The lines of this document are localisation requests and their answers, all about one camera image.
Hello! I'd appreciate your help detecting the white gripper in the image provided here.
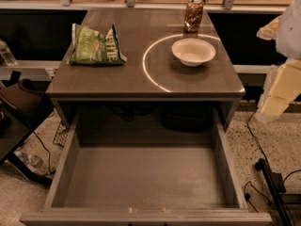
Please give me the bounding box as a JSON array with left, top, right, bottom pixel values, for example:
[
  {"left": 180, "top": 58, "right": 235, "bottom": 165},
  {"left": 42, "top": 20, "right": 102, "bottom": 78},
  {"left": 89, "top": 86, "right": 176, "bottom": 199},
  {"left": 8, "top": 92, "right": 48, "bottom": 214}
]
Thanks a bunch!
[{"left": 255, "top": 0, "right": 301, "bottom": 123}]

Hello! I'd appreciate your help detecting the green jalapeno chip bag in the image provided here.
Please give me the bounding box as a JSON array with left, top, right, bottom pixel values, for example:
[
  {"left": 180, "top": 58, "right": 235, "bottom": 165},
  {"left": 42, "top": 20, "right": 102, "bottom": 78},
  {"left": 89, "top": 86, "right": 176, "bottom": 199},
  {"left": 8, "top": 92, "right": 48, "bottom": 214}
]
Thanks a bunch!
[{"left": 68, "top": 24, "right": 127, "bottom": 65}]

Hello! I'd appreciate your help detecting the dark bag under cabinet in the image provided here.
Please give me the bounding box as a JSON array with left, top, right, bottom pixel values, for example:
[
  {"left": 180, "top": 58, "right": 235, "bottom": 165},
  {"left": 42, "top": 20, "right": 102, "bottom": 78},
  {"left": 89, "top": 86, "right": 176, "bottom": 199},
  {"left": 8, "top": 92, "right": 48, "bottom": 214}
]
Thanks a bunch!
[{"left": 161, "top": 102, "right": 212, "bottom": 133}]

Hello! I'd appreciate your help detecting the grey drawer cabinet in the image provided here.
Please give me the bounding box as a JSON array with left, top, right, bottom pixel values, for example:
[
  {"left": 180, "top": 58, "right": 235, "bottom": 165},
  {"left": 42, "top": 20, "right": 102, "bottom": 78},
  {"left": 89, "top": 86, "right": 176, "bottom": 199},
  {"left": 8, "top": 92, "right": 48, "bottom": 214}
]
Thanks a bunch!
[{"left": 47, "top": 8, "right": 245, "bottom": 125}]

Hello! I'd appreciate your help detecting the open grey top drawer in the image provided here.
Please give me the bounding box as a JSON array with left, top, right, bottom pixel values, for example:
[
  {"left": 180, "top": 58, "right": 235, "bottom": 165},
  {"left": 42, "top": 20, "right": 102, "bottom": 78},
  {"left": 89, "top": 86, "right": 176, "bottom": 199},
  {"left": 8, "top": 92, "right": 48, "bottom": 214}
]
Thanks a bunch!
[{"left": 21, "top": 106, "right": 271, "bottom": 226}]

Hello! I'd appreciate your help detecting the white paper bowl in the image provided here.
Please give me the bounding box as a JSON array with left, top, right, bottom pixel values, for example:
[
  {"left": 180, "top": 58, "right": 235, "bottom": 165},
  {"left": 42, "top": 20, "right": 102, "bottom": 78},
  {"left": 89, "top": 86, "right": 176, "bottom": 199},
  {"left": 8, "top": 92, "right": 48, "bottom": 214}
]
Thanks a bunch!
[{"left": 171, "top": 39, "right": 216, "bottom": 67}]

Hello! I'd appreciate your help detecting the brown patterned drink can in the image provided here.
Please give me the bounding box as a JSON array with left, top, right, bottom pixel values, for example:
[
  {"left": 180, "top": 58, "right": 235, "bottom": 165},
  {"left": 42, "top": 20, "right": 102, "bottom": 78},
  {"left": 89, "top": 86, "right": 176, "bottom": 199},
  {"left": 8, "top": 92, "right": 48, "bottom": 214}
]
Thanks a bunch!
[{"left": 184, "top": 0, "right": 203, "bottom": 33}]

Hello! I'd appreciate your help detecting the black floor stand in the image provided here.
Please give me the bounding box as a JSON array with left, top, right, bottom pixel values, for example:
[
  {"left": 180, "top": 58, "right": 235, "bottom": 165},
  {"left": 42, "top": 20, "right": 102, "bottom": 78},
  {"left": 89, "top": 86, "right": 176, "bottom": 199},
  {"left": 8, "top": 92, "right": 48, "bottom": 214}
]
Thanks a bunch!
[{"left": 255, "top": 158, "right": 301, "bottom": 226}]

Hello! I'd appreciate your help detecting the dark side table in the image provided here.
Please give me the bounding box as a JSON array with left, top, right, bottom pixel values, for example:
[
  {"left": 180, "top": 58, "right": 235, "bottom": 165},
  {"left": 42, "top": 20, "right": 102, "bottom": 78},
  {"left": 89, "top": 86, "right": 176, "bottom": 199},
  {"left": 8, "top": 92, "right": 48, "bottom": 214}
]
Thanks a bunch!
[{"left": 0, "top": 71, "right": 54, "bottom": 186}]

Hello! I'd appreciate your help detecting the plastic bottle on floor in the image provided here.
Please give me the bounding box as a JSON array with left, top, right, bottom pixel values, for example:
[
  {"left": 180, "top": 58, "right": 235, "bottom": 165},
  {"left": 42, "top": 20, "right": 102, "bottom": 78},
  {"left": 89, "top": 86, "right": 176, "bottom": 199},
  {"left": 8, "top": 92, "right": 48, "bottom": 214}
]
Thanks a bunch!
[{"left": 15, "top": 151, "right": 47, "bottom": 176}]

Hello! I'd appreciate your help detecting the clear plastic water bottle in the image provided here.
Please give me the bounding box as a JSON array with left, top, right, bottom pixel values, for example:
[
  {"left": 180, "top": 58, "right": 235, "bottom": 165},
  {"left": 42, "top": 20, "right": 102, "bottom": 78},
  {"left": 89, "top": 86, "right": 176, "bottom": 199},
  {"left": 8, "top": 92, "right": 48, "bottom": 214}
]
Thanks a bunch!
[{"left": 0, "top": 39, "right": 18, "bottom": 66}]

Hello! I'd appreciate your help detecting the black floor cable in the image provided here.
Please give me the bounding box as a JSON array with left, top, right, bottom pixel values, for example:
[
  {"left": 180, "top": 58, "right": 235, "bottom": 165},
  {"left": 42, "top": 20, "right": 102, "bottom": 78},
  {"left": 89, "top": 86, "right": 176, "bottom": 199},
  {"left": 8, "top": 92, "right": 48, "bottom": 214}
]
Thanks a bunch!
[{"left": 244, "top": 109, "right": 301, "bottom": 214}]

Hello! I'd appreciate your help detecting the wire mesh basket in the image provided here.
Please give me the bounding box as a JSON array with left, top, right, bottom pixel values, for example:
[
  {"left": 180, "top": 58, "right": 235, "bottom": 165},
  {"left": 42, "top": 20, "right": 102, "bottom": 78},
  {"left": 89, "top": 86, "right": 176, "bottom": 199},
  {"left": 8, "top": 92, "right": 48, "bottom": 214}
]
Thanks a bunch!
[{"left": 53, "top": 121, "right": 68, "bottom": 148}]

